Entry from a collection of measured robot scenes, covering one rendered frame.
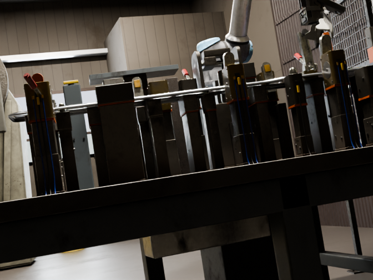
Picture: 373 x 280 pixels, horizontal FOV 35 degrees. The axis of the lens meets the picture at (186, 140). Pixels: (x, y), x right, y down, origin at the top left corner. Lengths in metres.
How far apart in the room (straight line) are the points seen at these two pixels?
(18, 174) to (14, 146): 0.32
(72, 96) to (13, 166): 4.65
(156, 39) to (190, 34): 0.49
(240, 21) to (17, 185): 4.69
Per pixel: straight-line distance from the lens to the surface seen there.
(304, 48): 2.48
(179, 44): 7.91
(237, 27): 2.80
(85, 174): 2.40
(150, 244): 1.56
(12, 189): 7.03
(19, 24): 8.85
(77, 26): 8.93
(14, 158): 7.04
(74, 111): 2.21
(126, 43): 7.73
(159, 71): 2.46
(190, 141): 2.08
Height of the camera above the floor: 0.69
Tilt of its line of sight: 4 degrees up
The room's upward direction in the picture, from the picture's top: 9 degrees counter-clockwise
